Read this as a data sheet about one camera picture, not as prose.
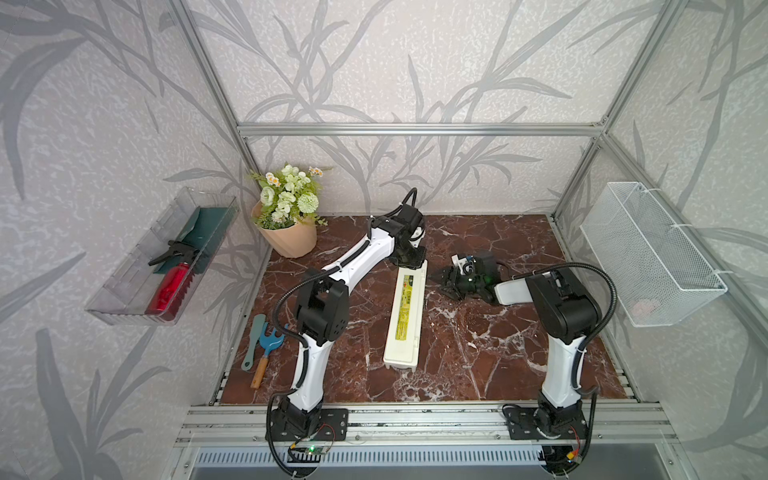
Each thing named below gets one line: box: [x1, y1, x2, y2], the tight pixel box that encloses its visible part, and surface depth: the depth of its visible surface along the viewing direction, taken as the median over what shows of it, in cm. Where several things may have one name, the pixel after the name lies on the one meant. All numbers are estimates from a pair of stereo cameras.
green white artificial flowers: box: [251, 164, 333, 230], surface depth 90 cm
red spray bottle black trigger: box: [144, 240, 200, 319], surface depth 61 cm
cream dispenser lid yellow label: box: [383, 260, 428, 371], surface depth 85 cm
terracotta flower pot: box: [251, 200, 317, 258], surface depth 98 cm
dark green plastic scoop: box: [154, 258, 183, 274], surface depth 66 cm
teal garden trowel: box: [241, 314, 267, 371], surface depth 88 cm
